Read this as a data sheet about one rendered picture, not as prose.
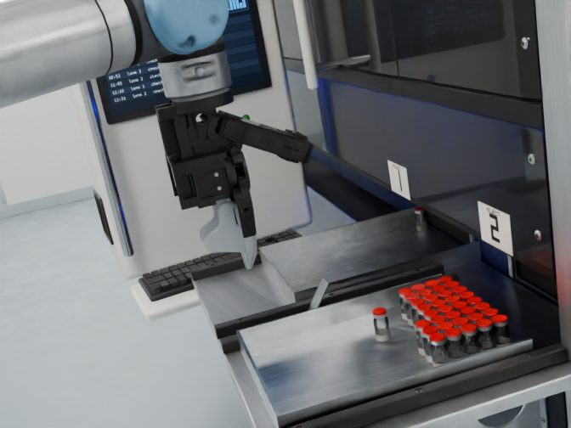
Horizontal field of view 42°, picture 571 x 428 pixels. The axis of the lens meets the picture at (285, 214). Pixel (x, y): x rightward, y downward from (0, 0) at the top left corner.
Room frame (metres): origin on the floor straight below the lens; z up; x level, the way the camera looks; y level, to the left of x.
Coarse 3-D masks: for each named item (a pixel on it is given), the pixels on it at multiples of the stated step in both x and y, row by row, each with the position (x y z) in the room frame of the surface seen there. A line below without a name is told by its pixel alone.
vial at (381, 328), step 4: (376, 316) 0.96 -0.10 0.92; (380, 316) 0.96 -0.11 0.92; (384, 316) 0.96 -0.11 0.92; (376, 320) 0.96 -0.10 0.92; (380, 320) 0.96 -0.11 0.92; (384, 320) 0.96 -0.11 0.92; (376, 324) 0.96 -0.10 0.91; (380, 324) 0.96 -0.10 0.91; (384, 324) 0.96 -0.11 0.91; (388, 324) 0.97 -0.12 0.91; (376, 328) 0.96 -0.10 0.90; (380, 328) 0.96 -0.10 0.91; (384, 328) 0.96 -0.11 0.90; (388, 328) 0.96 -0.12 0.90; (376, 332) 0.96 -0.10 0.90; (380, 332) 0.96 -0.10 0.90; (384, 332) 0.96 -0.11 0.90; (388, 332) 0.96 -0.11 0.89; (376, 336) 0.97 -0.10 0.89; (380, 336) 0.96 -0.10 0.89; (384, 336) 0.96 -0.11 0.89; (388, 336) 0.96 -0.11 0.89; (376, 340) 0.97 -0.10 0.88; (380, 340) 0.96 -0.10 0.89; (384, 340) 0.96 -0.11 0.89; (388, 340) 0.96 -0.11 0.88
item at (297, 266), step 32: (352, 224) 1.41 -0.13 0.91; (384, 224) 1.43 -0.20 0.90; (288, 256) 1.38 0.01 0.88; (320, 256) 1.35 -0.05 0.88; (352, 256) 1.32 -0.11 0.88; (384, 256) 1.29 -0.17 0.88; (416, 256) 1.26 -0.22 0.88; (448, 256) 1.18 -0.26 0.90; (480, 256) 1.19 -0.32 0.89; (288, 288) 1.16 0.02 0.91
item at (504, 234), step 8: (480, 208) 1.01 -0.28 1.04; (488, 208) 0.98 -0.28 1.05; (480, 216) 1.01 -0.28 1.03; (488, 216) 0.99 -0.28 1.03; (496, 216) 0.96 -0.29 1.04; (504, 216) 0.94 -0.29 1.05; (480, 224) 1.01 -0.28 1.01; (488, 224) 0.99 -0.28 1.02; (504, 224) 0.94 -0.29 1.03; (488, 232) 0.99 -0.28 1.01; (496, 232) 0.97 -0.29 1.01; (504, 232) 0.95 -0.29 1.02; (488, 240) 0.99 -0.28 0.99; (504, 240) 0.95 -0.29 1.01; (504, 248) 0.95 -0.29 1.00; (512, 248) 0.93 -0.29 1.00
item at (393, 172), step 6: (390, 162) 1.33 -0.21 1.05; (390, 168) 1.33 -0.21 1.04; (396, 168) 1.31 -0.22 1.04; (402, 168) 1.28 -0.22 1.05; (390, 174) 1.34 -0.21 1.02; (396, 174) 1.31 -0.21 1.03; (402, 174) 1.28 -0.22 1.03; (390, 180) 1.34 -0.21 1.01; (396, 180) 1.31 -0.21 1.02; (402, 180) 1.28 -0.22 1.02; (396, 186) 1.32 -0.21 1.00; (402, 186) 1.29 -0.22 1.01; (408, 186) 1.26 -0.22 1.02; (396, 192) 1.32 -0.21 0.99; (402, 192) 1.29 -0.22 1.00; (408, 192) 1.26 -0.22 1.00; (408, 198) 1.27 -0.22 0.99
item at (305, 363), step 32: (288, 320) 1.03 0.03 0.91; (320, 320) 1.04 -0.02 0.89; (352, 320) 1.05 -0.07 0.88; (256, 352) 1.00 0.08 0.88; (288, 352) 0.98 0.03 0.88; (320, 352) 0.96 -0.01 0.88; (352, 352) 0.95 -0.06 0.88; (384, 352) 0.93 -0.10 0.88; (416, 352) 0.91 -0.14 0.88; (512, 352) 0.83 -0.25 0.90; (256, 384) 0.91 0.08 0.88; (288, 384) 0.89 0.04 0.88; (320, 384) 0.88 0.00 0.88; (352, 384) 0.86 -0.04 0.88; (384, 384) 0.79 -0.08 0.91; (416, 384) 0.80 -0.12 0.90; (288, 416) 0.77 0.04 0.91; (320, 416) 0.78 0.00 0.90
